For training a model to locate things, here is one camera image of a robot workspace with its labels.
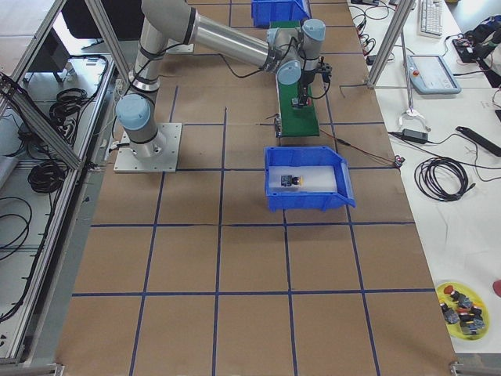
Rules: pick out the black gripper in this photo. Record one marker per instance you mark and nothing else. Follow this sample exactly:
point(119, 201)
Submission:
point(305, 80)

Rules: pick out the yellow push button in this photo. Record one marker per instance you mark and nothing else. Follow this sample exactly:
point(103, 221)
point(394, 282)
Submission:
point(291, 180)

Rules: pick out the blue bin with buttons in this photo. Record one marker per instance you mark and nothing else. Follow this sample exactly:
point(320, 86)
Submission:
point(264, 12)

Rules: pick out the yellow plate of buttons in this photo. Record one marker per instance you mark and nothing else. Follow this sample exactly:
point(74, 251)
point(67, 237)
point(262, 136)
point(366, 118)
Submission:
point(465, 314)

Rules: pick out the green conveyor belt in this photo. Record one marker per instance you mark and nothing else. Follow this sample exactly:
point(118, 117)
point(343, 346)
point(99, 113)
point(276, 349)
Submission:
point(294, 41)

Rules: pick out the blue empty bin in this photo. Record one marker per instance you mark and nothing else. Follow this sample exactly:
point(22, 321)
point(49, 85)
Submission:
point(309, 156)

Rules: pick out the white foam pad empty bin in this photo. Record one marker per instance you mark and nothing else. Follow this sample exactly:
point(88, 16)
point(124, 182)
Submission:
point(316, 179)

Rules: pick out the teach pendant tablet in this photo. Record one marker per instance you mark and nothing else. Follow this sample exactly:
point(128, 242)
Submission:
point(429, 75)

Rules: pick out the black power adapter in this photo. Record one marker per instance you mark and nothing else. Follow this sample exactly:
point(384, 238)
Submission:
point(414, 136)

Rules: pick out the white keyboard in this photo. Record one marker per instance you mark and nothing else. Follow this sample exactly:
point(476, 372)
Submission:
point(429, 18)

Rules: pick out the aluminium frame post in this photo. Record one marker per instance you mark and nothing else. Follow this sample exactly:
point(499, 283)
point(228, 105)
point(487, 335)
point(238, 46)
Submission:
point(394, 30)

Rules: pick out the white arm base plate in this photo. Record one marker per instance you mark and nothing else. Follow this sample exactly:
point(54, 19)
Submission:
point(159, 155)

